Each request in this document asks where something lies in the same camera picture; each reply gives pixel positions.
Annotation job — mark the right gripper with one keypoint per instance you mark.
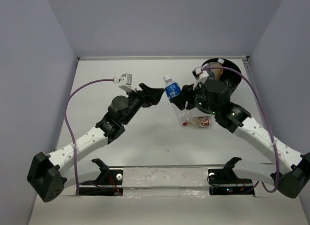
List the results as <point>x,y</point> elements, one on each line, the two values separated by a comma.
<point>187,94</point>

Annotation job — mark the clear bottle blue cap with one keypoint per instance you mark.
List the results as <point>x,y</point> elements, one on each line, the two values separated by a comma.
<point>212,73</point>

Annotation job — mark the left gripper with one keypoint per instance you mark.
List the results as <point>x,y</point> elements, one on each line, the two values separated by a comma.
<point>148,97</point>

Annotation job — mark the black cylindrical bin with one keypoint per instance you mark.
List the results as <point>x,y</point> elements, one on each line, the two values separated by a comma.
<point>232,72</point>

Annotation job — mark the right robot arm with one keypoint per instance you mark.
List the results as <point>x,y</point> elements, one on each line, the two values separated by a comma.
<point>289,170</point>

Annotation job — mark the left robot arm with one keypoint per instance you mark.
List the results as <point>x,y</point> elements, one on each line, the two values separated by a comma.
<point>47,171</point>

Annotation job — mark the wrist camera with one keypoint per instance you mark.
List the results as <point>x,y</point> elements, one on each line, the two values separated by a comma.
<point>200,76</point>
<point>125,83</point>

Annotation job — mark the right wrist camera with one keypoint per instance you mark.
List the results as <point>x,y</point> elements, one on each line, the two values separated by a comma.
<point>200,76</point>

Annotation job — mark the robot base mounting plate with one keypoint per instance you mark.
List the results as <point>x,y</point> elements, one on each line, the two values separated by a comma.
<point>166,181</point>

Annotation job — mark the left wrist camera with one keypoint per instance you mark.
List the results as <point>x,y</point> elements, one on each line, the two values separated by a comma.
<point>125,83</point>

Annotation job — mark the clear crushed bottle white cap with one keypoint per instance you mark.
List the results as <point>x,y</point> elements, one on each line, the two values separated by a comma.
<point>230,84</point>

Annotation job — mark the orange juice bottle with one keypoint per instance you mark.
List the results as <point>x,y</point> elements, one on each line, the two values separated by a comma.
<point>217,64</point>

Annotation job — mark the clear bottle blue label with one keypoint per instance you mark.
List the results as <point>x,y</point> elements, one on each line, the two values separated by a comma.
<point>173,91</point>

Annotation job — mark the small bottle red cap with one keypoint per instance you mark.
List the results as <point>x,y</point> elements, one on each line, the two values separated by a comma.
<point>199,122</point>

